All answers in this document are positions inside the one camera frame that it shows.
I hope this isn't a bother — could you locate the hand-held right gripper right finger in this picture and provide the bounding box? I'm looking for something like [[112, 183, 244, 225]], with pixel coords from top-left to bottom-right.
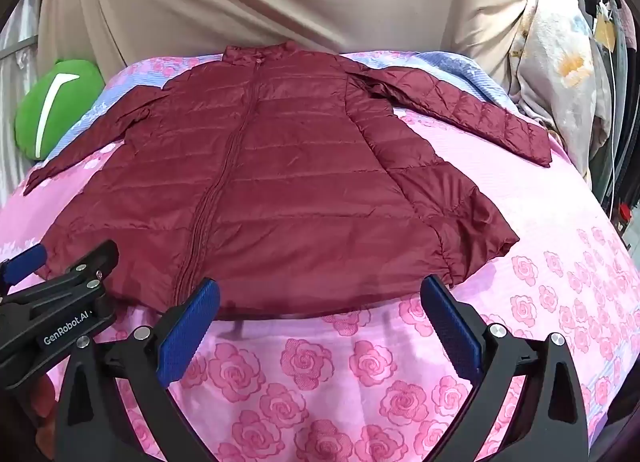
[[420, 274, 591, 462]]

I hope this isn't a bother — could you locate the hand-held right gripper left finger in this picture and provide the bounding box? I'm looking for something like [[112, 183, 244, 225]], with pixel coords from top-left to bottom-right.
[[54, 278, 221, 462]]

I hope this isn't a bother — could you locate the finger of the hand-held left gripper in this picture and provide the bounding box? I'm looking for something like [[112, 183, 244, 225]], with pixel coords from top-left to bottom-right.
[[0, 240, 121, 320], [0, 244, 49, 293]]

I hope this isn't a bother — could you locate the maroon quilted down jacket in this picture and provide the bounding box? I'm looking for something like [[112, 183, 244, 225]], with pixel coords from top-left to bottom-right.
[[25, 44, 553, 320]]

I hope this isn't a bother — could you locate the person's left hand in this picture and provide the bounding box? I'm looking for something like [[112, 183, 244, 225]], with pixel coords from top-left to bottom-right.
[[27, 377, 57, 423]]

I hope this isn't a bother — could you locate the pink rose print bed sheet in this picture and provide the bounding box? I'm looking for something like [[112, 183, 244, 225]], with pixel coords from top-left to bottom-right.
[[0, 49, 633, 462]]

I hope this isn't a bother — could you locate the green plush pillow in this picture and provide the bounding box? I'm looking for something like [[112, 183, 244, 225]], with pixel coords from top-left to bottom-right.
[[14, 59, 106, 163]]

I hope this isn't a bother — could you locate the white floral quilt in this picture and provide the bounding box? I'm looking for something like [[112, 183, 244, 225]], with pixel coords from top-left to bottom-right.
[[507, 0, 613, 193]]

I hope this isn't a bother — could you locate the white cable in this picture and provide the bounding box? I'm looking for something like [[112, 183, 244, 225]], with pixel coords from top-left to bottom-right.
[[585, 0, 623, 213]]

